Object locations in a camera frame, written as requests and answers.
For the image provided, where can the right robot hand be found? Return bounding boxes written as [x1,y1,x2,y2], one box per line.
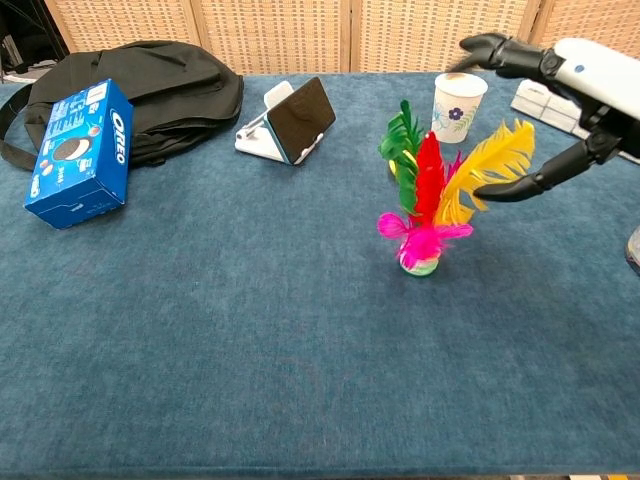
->
[458,32,640,204]

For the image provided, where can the colourful feather shuttlecock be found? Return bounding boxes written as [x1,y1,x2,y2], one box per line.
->
[377,99,537,279]

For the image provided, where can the smartphone on white stand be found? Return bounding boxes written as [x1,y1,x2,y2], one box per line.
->
[234,80,329,167]

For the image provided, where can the white box at edge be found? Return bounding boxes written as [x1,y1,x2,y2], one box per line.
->
[510,79,640,164]

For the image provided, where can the white floral paper cup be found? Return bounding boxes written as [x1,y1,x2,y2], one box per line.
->
[432,72,489,145]

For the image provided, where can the black smartphone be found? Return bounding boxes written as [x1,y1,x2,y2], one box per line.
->
[266,76,337,165]

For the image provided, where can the woven folding screen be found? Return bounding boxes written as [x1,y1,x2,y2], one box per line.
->
[43,0,640,77]

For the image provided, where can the blue table mat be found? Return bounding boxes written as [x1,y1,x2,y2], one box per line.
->
[0,72,640,480]

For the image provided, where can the black backpack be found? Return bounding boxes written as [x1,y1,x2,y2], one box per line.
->
[0,40,245,172]

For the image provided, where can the blue Oreo cookie box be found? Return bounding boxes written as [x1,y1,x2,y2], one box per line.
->
[23,78,135,231]

